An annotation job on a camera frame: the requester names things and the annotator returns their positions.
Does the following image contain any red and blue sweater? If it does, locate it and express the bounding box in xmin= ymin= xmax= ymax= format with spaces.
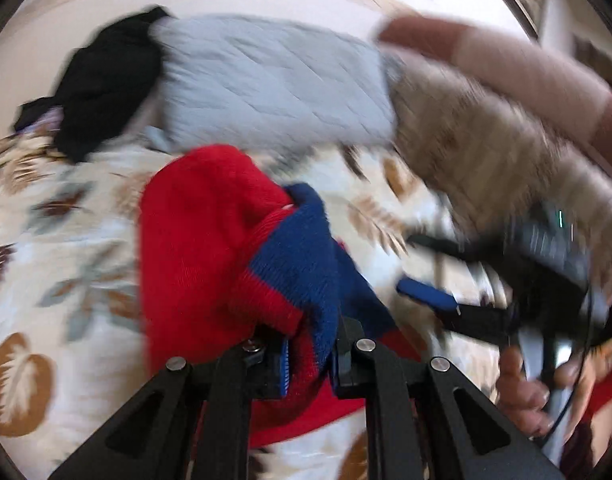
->
xmin=139 ymin=145 xmax=419 ymax=448

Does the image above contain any black clothes pile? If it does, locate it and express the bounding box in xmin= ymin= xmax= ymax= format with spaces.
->
xmin=13 ymin=6 xmax=168 ymax=164

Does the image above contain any person right hand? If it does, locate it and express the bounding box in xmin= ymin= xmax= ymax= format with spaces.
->
xmin=496 ymin=347 xmax=612 ymax=439

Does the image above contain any striped beige cushion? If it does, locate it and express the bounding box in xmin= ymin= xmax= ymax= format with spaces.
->
xmin=391 ymin=58 xmax=612 ymax=301

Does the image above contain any leaf pattern blanket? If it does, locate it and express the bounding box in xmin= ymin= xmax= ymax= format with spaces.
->
xmin=0 ymin=132 xmax=506 ymax=479

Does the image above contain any brown pink headboard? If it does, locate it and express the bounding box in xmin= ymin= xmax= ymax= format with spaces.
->
xmin=377 ymin=14 xmax=612 ymax=177

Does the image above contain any grey quilted pillow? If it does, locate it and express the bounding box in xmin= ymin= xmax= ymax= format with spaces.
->
xmin=149 ymin=14 xmax=399 ymax=153

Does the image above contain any purple cloth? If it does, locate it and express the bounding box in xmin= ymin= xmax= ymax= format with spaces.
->
xmin=23 ymin=106 xmax=63 ymax=136

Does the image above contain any black cable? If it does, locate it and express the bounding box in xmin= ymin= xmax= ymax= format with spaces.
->
xmin=532 ymin=284 xmax=598 ymax=449

